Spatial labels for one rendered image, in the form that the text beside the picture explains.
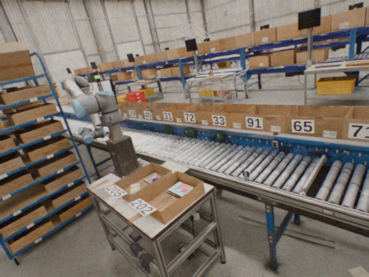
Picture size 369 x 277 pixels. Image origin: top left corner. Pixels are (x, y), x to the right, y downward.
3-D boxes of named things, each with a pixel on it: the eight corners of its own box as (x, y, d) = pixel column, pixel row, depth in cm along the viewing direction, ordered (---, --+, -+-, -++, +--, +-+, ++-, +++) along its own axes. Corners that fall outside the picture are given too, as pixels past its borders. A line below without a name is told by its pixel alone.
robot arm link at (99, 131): (85, 75, 243) (105, 135, 256) (72, 77, 237) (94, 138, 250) (86, 73, 233) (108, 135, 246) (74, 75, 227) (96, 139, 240)
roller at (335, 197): (333, 212, 131) (324, 206, 134) (351, 168, 164) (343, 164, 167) (338, 207, 128) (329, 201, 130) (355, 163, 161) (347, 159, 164)
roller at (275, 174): (260, 190, 160) (260, 183, 158) (287, 156, 193) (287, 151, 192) (268, 191, 157) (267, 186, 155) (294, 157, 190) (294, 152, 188)
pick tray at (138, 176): (116, 193, 183) (113, 183, 179) (155, 171, 204) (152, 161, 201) (134, 207, 162) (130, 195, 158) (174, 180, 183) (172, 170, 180)
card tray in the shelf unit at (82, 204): (61, 222, 263) (58, 215, 260) (52, 213, 284) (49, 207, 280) (93, 202, 290) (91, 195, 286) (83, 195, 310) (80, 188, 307)
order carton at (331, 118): (285, 134, 192) (285, 115, 186) (297, 122, 211) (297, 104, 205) (342, 141, 165) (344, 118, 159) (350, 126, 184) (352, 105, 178)
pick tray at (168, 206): (139, 208, 160) (136, 196, 156) (179, 180, 182) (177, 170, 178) (164, 225, 139) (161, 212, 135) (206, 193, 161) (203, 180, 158)
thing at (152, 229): (86, 189, 205) (85, 186, 204) (139, 160, 240) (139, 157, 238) (153, 242, 132) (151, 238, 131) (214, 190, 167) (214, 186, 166)
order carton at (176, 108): (162, 122, 299) (159, 109, 293) (177, 114, 318) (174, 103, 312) (184, 124, 272) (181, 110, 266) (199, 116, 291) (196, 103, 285)
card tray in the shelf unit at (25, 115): (15, 125, 222) (10, 115, 218) (9, 122, 243) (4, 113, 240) (58, 112, 247) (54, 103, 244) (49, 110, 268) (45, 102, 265)
